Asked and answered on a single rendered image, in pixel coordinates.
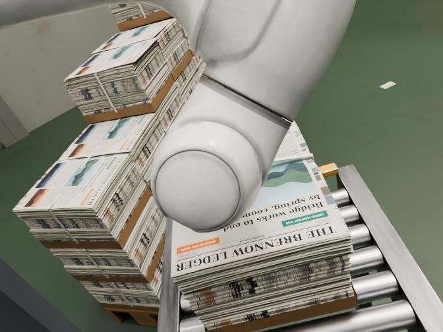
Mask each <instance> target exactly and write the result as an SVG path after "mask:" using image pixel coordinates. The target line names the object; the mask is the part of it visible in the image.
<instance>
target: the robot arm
mask: <svg viewBox="0 0 443 332"><path fill-rule="evenodd" d="M356 1H357V0H0V30H4V29H7V28H12V27H15V26H21V25H24V24H29V23H33V22H38V21H42V20H47V19H51V18H55V17H59V16H65V15H68V14H73V13H79V12H82V11H87V10H90V9H96V8H100V7H105V6H109V5H116V4H122V3H142V4H145V5H151V6H153V7H156V8H159V9H161V10H163V11H165V12H167V13H168V14H170V15H171V16H172V17H174V18H175V19H176V20H177V21H178V22H179V23H180V24H181V25H182V27H183V28H184V29H185V32H186V33H187V37H188V39H189V43H190V47H191V51H193V52H194V53H196V54H197V55H199V56H200V57H201V59H202V60H203V61H204V63H206V66H205V69H204V71H203V73H202V75H204V76H205V77H204V76H201V77H200V80H199V81H198V84H197V85H196V87H195V89H194V91H193V93H192V94H191V96H190V98H189V100H188V101H187V102H186V104H185V106H184V108H183V109H182V110H181V112H180V114H179V115H178V116H177V118H176V119H175V120H174V122H173V123H172V125H171V126H170V127H169V128H168V130H167V133H166V137H165V138H164V139H163V140H162V142H161V144H160V145H159V147H158V149H157V151H156V153H155V156H154V160H153V163H152V168H151V175H150V181H151V189H152V194H153V197H154V200H155V202H156V205H157V206H158V208H159V210H160V211H161V212H162V214H163V215H164V216H166V217H168V218H171V219H172V220H174V221H176V222H178V223H179V224H181V225H183V226H186V227H188V228H190V229H192V230H193V231H194V232H197V233H210V232H214V231H218V230H221V229H224V228H226V227H228V226H230V225H232V224H234V223H235V222H237V221H238V220H239V219H240V218H242V216H244V214H246V212H248V210H250V208H251V207H252V205H253V204H254V202H255V201H256V199H257V197H258V194H259V192H260V187H261V186H263V185H264V184H265V183H266V180H267V178H268V174H269V172H270V169H271V166H272V164H273V162H274V159H275V157H276V154H277V152H278V150H279V148H280V146H281V143H282V142H283V139H284V138H285V135H286V134H287V131H288V130H289V128H290V126H291V124H292V123H290V122H293V121H294V120H295V118H296V116H297V115H298V113H299V112H300V110H301V109H302V108H303V106H304V105H305V103H306V102H307V101H308V100H309V99H310V98H311V96H312V95H313V93H314V91H315V90H316V88H317V87H318V85H319V83H320V82H321V80H322V78H323V77H324V75H325V73H326V71H327V70H328V67H329V66H330V63H331V62H332V59H333V58H334V56H335V54H336V51H337V50H338V47H339V46H340V43H341V41H342V39H343V37H344V34H345V32H346V30H347V27H348V25H349V22H350V20H351V16H352V14H353V11H354V8H355V4H356ZM206 77H207V78H206ZM208 78H209V79H208ZM285 119H286V120H285ZM289 121H290V122H289Z"/></svg>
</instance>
